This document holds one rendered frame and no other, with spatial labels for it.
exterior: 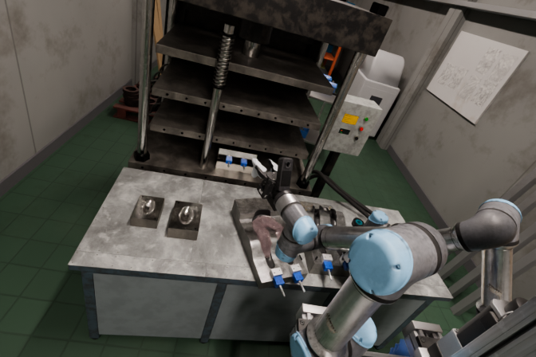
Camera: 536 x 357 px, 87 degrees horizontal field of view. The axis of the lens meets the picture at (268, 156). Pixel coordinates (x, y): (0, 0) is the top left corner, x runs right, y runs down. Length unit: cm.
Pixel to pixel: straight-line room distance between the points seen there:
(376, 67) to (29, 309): 507
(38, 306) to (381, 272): 214
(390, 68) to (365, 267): 489
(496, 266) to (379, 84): 426
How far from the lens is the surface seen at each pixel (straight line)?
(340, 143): 216
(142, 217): 160
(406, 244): 62
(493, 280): 132
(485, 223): 112
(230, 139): 196
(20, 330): 237
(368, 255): 62
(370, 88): 523
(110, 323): 204
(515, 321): 81
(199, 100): 184
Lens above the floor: 203
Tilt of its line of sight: 32 degrees down
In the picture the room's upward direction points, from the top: 18 degrees clockwise
